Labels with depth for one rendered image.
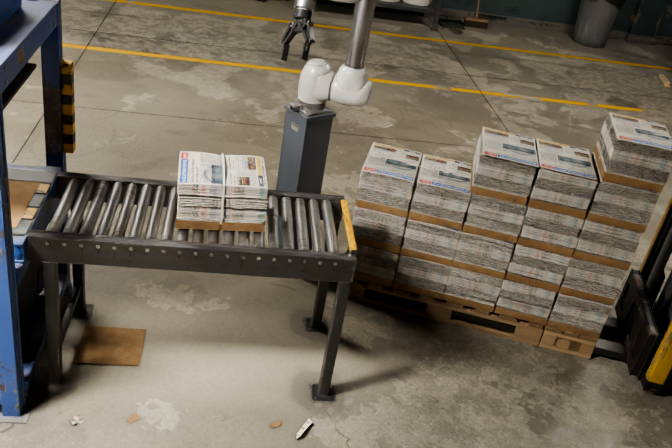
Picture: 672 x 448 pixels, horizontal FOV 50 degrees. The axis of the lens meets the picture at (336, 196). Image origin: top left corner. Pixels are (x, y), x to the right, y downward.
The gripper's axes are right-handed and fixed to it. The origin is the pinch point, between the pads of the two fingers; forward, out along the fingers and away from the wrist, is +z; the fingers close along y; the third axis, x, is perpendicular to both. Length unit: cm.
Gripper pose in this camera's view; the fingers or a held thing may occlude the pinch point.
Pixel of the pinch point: (294, 57)
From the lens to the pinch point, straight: 313.0
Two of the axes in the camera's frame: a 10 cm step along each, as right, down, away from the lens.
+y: -6.8, -1.2, 7.3
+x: -7.1, -1.6, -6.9
